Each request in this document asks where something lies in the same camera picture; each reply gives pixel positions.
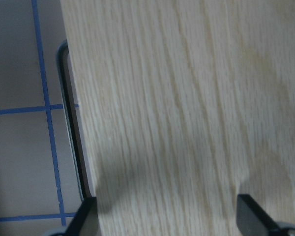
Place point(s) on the wooden drawer with handle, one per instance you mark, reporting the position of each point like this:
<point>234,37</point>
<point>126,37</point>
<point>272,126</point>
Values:
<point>62,56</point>

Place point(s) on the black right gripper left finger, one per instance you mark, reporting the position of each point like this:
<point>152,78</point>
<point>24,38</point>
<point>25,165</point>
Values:
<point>85,221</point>

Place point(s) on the light wooden drawer cabinet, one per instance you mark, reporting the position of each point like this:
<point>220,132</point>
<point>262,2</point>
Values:
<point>185,104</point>

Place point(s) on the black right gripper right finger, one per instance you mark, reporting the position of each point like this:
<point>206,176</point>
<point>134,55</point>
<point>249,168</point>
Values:
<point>252,220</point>

